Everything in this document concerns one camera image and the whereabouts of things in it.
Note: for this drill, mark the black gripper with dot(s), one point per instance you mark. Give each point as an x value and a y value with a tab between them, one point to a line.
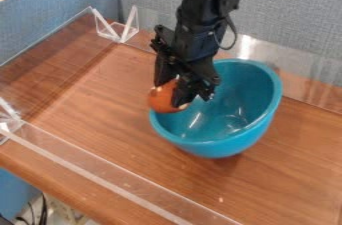
185	58

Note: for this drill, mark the toy mushroom brown cap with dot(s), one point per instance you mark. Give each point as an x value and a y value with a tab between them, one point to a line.
159	98

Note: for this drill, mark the blue plastic bowl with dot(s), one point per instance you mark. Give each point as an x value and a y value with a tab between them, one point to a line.
219	128

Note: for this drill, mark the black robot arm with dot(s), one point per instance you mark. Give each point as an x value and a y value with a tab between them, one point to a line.
207	12

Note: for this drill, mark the clear acrylic left barrier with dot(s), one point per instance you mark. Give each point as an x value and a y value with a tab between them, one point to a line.
27	25

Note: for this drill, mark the clear acrylic barrier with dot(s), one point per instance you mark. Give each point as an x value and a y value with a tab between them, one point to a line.
27	25
50	150
312	77

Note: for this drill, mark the clear acrylic back barrier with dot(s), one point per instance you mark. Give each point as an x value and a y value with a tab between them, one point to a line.
312	77

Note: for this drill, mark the clear acrylic front barrier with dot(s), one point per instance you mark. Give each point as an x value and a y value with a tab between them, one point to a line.
50	150

